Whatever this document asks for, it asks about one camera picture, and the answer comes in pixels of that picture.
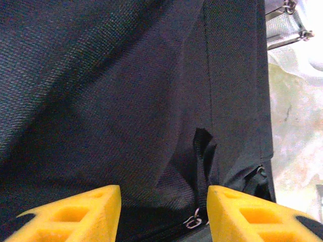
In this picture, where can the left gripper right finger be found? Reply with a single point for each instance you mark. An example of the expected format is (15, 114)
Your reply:
(252, 221)

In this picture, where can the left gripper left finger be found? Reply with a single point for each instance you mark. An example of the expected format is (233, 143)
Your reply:
(75, 219)

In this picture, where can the black backpack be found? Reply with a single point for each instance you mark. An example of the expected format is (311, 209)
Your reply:
(126, 100)

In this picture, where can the white zippered medical case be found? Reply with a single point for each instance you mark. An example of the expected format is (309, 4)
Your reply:
(297, 37)

